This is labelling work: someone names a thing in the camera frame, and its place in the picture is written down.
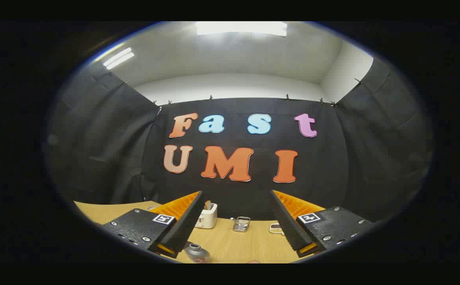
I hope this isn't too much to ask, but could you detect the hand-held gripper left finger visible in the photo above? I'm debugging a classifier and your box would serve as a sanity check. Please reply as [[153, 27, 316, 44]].
[[101, 191, 206, 260]]

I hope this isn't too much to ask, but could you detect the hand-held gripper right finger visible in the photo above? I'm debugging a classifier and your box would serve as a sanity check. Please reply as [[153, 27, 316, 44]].
[[269, 190, 374, 258]]

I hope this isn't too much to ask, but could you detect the silver juice bottle red label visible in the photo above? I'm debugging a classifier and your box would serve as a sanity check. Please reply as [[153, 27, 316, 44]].
[[184, 243, 211, 264]]

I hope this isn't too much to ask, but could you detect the white toaster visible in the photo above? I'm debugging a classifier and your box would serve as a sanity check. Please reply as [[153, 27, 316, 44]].
[[195, 202, 218, 229]]

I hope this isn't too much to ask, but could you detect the wooden table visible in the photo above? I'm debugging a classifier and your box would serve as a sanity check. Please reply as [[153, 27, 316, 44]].
[[74, 201, 325, 264]]

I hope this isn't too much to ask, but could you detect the black backdrop cloth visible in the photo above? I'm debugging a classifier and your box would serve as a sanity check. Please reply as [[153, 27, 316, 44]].
[[46, 57, 434, 222]]

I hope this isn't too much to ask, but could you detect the narrow ceiling light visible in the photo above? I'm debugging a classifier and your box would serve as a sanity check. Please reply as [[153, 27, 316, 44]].
[[103, 47, 134, 70]]

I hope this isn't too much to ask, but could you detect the wide ceiling light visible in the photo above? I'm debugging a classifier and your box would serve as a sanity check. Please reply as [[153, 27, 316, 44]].
[[195, 22, 288, 37]]

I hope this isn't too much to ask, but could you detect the wire mesh holder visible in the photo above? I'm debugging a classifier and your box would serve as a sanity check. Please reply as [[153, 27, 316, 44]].
[[232, 216, 251, 232]]

